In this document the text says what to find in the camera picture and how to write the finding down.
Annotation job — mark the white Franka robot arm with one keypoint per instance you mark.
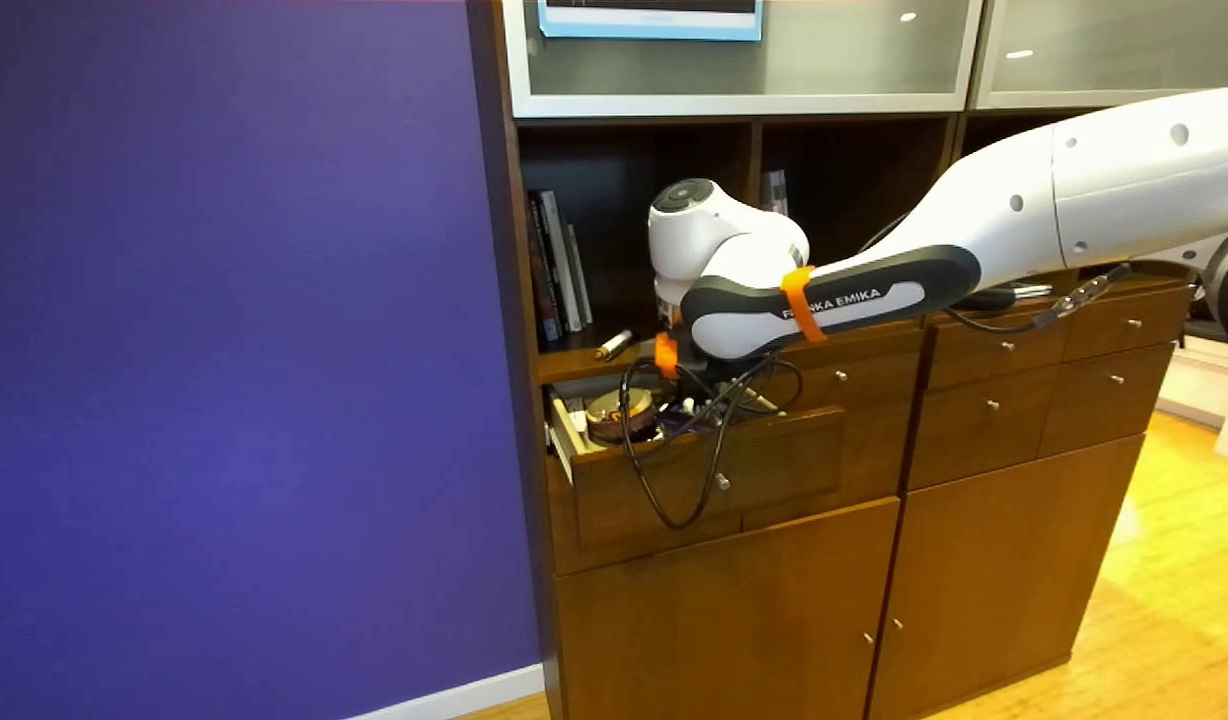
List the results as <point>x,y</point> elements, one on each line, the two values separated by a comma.
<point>1106,186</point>

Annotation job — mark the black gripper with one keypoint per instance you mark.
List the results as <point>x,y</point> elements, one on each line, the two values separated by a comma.
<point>695,380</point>

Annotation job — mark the grey upright book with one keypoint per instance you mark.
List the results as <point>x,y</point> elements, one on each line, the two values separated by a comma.
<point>573,266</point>

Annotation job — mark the dark round drawer item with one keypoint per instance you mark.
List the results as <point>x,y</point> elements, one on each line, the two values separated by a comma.
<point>623,425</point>

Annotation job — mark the wide grey glass cabinet door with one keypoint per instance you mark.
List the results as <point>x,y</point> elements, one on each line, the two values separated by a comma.
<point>839,54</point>

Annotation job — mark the small white object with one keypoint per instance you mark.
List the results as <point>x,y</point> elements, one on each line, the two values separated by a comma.
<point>613,342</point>

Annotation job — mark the brown wooden shelf cabinet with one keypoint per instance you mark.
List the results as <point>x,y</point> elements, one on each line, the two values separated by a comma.
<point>773,626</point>

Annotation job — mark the blue framed picture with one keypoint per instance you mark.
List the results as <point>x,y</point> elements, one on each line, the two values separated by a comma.
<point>649,17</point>

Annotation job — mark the black upright book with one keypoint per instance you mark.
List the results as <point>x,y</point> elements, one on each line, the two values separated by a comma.
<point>546,283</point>

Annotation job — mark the open wooden drawer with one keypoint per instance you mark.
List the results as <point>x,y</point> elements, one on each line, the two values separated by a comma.
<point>784,464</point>

